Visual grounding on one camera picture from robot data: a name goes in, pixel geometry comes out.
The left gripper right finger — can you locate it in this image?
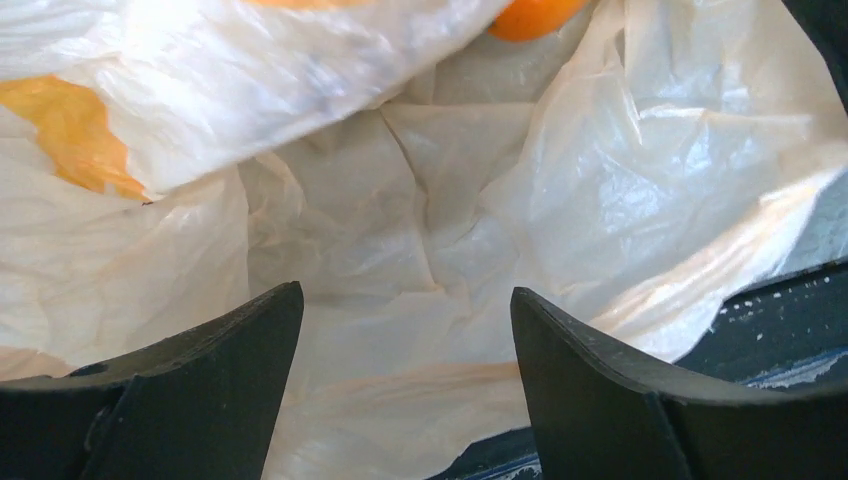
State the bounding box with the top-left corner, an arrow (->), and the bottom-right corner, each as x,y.
510,288 -> 847,479

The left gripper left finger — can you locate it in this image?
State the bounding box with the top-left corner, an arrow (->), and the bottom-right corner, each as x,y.
1,282 -> 304,479

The translucent orange plastic bag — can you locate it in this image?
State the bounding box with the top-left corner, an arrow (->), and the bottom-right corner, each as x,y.
1,1 -> 847,479

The fake mango orange green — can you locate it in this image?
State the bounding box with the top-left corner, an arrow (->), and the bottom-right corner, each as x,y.
488,0 -> 588,42

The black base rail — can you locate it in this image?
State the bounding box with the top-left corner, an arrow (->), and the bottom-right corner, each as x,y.
444,262 -> 847,479

